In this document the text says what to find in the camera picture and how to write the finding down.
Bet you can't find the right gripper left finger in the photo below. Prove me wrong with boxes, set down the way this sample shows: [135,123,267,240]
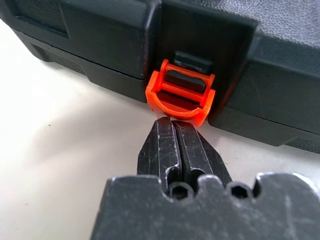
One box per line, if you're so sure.
[136,117,185,194]

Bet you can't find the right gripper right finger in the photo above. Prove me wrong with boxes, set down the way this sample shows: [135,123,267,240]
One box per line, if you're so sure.
[174,120,232,188]

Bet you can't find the orange case latch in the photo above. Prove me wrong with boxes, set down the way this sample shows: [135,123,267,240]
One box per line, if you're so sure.
[144,58,217,126]

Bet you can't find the black plastic tool case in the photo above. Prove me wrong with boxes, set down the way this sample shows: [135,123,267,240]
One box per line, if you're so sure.
[0,0,320,155]

